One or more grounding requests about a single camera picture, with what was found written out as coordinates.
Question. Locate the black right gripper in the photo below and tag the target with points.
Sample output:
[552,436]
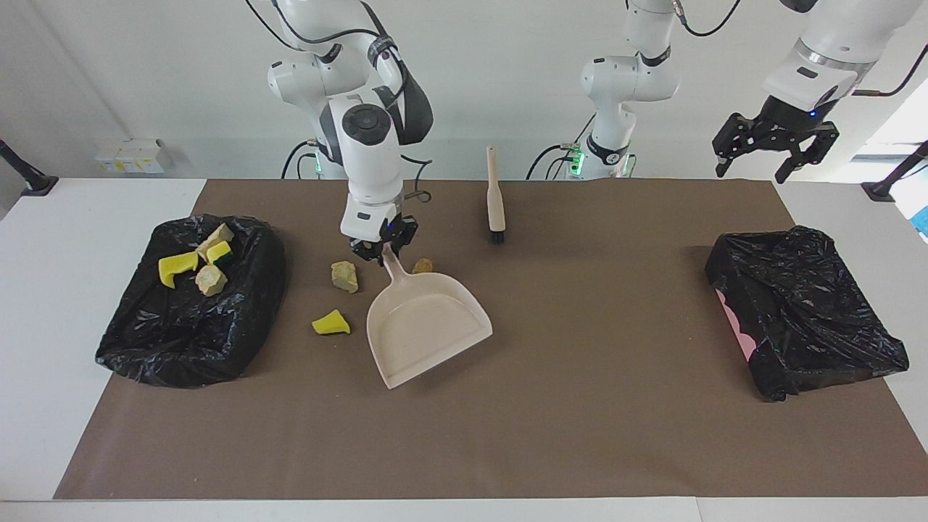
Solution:
[391,232]

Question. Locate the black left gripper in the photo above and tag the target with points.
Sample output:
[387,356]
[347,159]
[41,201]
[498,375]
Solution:
[794,119]

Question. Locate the beige plastic dustpan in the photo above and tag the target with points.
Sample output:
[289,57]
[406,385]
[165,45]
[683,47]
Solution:
[428,326]

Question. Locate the plain yellow sponge piece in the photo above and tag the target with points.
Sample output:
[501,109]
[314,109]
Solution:
[332,324]

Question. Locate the compact yellow green sponge piece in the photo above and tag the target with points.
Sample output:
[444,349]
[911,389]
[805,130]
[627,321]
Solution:
[219,252]

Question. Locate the notched yellow green sponge piece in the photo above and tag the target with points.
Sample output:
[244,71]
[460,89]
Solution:
[177,267]

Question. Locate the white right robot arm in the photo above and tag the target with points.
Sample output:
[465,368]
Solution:
[370,167]

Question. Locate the black bag over pink bin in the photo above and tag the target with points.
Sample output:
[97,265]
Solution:
[805,304]

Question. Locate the pink plastic bin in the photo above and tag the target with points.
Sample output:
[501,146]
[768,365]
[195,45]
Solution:
[739,326]

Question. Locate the black trash bag bin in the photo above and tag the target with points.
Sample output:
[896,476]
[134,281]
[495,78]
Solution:
[196,341]

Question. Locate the blue object at table edge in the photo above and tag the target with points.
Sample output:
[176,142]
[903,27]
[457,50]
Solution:
[923,221]

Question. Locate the brown paper table mat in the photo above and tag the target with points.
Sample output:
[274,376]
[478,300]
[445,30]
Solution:
[580,435]

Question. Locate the black camera stand clamp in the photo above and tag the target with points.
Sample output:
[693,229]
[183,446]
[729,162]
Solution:
[881,190]
[36,183]

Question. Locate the white wall outlet box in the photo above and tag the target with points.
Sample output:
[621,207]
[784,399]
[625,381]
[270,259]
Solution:
[130,156]

